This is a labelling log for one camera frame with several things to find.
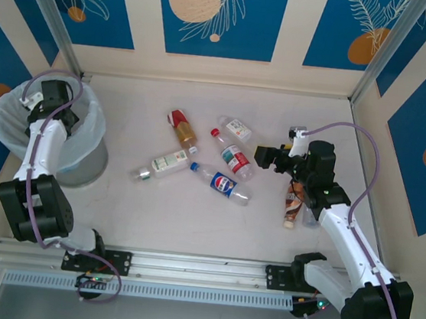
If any grey slotted cable duct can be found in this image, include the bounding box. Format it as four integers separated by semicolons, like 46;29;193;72
0;261;297;318

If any small clear plastic bottle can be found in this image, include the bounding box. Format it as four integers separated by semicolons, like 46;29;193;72
300;203;324;230

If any grey metal bin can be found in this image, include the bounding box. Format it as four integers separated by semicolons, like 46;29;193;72
54;132;112;194

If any brown coffee drink bottle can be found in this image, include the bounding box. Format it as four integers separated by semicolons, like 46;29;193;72
281;177;308;232

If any trash bin with white liner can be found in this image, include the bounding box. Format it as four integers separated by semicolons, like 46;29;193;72
0;71;112;178

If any red cap plastic bottle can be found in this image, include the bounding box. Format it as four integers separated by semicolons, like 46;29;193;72
205;127;260;184

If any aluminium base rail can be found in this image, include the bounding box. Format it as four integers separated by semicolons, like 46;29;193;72
0;234;402;311

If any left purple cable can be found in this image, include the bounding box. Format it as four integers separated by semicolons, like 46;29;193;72
0;64;147;307

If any green white label bottle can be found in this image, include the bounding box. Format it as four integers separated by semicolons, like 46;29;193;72
130;145;192;187

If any blue cap Pepsi bottle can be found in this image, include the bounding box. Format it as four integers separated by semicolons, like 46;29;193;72
186;160;256;208

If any aluminium frame post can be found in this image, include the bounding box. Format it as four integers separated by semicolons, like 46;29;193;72
350;0;426;112
3;0;93;78

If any clear bottle white label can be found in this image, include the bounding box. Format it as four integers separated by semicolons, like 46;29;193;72
214;114;255;146

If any red gold label bottle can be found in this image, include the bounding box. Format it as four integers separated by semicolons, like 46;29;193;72
162;106;204;156

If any small circuit board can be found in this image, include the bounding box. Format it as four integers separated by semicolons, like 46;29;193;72
290;293;333;319
75;271;112;288

